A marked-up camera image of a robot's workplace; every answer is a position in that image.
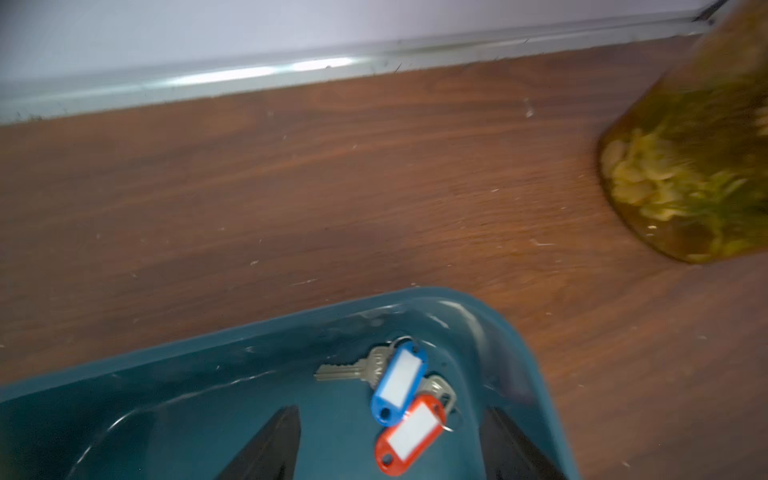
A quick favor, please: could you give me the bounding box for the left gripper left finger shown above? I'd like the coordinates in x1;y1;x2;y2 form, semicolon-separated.
216;405;301;480

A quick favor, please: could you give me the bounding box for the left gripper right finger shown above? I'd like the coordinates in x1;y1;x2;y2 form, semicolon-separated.
479;407;567;480

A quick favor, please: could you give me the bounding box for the teal plastic storage box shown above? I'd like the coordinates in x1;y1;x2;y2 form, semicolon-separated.
1;288;579;479

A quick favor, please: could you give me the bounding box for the blue tag key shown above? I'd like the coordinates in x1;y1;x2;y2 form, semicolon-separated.
314;336;428;427

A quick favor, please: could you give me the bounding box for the potted plant in yellow vase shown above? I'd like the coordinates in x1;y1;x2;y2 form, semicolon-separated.
598;1;767;264

